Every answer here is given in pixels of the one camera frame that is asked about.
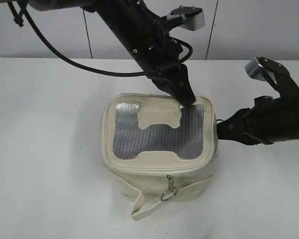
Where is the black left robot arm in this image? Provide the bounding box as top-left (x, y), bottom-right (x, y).
top-left (7, 0), bottom-right (195, 106)

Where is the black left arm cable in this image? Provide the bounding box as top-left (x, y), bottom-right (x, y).
top-left (7, 0), bottom-right (194, 77)

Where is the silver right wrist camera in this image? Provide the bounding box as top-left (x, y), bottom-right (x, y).
top-left (244, 56), bottom-right (299, 93)

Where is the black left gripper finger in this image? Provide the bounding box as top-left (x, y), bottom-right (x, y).
top-left (169, 64), bottom-right (195, 104)
top-left (151, 79), bottom-right (181, 102)

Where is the silver zipper pull ring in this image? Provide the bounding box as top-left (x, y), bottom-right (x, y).
top-left (160, 174), bottom-right (177, 202)

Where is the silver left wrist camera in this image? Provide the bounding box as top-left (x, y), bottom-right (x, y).
top-left (163, 5), bottom-right (205, 31)

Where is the cream canvas zipper bag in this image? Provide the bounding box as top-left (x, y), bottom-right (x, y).
top-left (100, 94), bottom-right (218, 221)

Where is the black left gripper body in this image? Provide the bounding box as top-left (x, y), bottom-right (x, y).
top-left (129, 14), bottom-right (189, 81)

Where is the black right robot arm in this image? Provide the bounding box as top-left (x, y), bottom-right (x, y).
top-left (217, 85), bottom-right (299, 145)

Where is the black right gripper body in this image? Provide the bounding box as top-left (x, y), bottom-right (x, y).
top-left (217, 96), bottom-right (282, 145)

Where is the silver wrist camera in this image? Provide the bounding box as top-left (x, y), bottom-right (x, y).
top-left (163, 5), bottom-right (205, 31)
top-left (244, 56), bottom-right (299, 93)

